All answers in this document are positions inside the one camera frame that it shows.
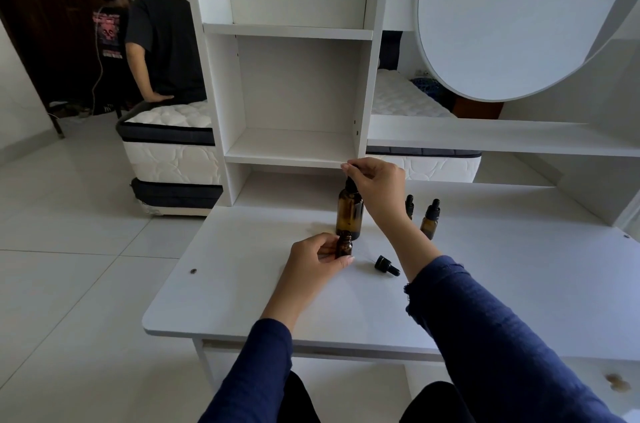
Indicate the small black dropper cap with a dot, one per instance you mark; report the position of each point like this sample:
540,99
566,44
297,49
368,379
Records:
386,265

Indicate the amber dropper bottle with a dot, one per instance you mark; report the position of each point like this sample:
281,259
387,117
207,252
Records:
430,223
410,206

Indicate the person's black trousers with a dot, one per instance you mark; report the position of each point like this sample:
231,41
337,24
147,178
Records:
430,405

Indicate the small amber glass bottle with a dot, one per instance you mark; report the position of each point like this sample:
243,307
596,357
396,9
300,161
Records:
344,246

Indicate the person's right forearm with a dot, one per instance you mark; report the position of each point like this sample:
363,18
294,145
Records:
480,332

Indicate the white quilted mattress bed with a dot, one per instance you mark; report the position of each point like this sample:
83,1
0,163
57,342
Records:
170,152

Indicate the white wooden shelf unit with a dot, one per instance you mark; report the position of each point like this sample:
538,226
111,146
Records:
295,87

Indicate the person's right thumb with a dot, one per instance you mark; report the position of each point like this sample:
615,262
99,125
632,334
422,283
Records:
361,176

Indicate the person's left thumb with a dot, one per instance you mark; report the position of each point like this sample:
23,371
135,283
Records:
340,263

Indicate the person's left forearm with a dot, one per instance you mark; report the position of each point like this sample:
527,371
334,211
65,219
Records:
260,367

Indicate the large amber glass bottle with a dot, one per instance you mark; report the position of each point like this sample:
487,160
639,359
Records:
349,213

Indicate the blue patterned cloth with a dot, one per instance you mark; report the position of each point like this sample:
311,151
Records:
434,91

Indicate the person's left hand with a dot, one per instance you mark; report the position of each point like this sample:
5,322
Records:
305,267

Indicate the large black dropper cap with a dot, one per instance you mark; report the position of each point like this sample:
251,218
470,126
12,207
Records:
350,183

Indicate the round white-framed mirror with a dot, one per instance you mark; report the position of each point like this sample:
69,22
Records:
505,22

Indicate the brown wooden door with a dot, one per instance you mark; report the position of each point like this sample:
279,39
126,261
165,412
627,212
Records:
55,27

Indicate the person's right hand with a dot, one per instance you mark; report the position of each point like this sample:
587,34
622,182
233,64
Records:
385,192

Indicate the long white shelf board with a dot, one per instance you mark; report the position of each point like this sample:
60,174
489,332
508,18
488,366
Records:
500,135

